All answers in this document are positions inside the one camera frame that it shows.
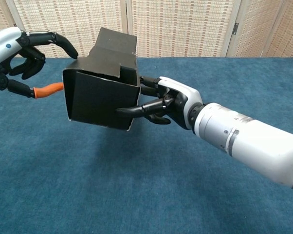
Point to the blue felt table mat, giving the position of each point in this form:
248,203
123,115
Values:
161,182

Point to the black cardboard box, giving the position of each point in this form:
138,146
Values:
100,104

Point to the black screen hinge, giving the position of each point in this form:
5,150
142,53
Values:
236,27

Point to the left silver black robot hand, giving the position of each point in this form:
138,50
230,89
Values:
5,48

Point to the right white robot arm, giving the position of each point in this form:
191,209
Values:
253,141

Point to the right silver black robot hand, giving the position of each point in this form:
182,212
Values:
183,92

